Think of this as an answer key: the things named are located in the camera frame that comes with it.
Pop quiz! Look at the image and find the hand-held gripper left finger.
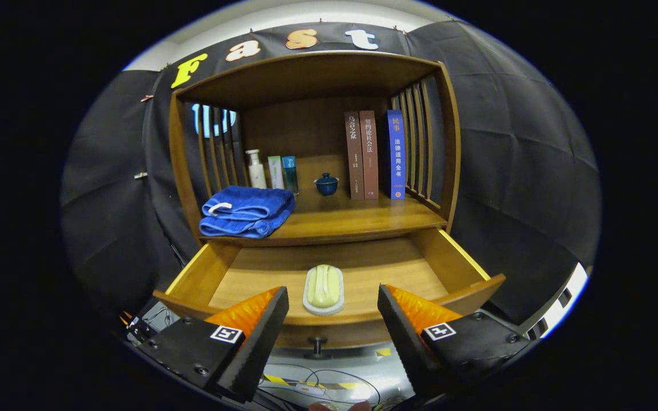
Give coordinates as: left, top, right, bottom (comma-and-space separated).
139, 285, 290, 404

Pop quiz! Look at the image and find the dark brown book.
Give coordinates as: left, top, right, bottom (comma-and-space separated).
344, 111, 365, 200

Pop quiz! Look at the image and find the white and green tube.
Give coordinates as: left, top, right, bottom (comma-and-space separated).
267, 155, 285, 190

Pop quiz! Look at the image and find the blue book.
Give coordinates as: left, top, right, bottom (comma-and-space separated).
386, 110, 406, 200

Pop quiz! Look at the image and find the clear blue bottle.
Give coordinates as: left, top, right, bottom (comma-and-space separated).
282, 155, 299, 195

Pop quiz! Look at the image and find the wooden countertop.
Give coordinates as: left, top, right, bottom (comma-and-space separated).
199, 186, 448, 247

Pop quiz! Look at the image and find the reddish brown book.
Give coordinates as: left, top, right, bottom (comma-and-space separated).
359, 110, 379, 200

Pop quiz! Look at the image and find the dark blue lidded teacup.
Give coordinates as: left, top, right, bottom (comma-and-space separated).
314, 173, 340, 196

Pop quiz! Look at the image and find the folded blue towel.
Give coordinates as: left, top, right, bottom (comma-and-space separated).
199, 186, 296, 239

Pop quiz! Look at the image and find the white pump bottle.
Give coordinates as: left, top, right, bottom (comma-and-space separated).
246, 149, 267, 190

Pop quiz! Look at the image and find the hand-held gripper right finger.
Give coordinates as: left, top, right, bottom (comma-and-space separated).
377, 284, 531, 400

